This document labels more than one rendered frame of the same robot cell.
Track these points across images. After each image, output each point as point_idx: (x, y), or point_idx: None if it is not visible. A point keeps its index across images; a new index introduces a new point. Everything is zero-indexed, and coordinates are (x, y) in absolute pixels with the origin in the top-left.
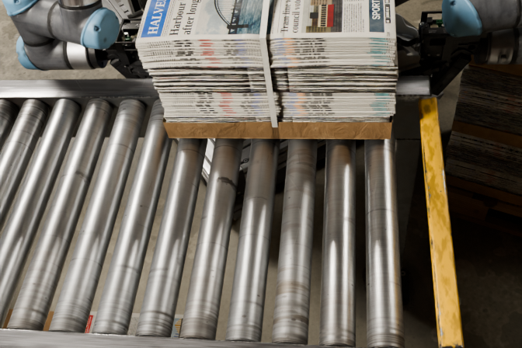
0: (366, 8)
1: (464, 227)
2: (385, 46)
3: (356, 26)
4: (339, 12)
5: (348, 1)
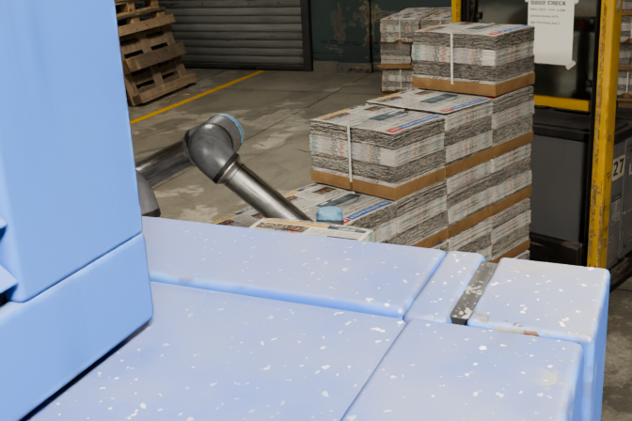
0: (343, 231)
1: None
2: (371, 237)
3: (356, 235)
4: (340, 238)
5: (333, 234)
